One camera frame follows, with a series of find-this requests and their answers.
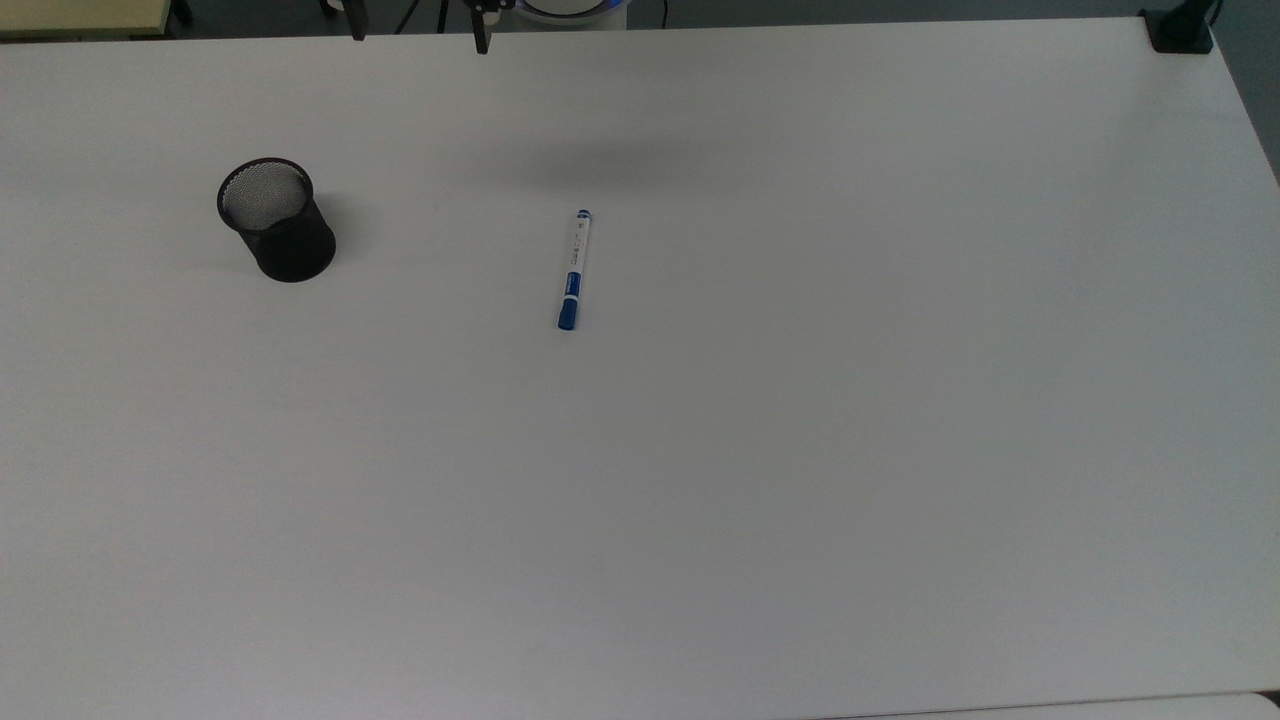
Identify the black tripod leg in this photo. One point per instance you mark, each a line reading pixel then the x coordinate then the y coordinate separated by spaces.
pixel 356 18

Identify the yellowish side table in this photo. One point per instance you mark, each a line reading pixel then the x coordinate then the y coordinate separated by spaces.
pixel 80 15

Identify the blue and white marker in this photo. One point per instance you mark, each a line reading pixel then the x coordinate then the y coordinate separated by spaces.
pixel 572 290

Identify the black mesh pen cup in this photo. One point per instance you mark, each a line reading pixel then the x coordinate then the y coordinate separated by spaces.
pixel 295 250

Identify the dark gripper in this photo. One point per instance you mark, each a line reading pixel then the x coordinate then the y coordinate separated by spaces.
pixel 490 5

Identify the black table clamp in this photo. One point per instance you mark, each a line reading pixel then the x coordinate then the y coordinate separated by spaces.
pixel 1180 32

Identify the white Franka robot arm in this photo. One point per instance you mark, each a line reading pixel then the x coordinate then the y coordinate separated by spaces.
pixel 570 10

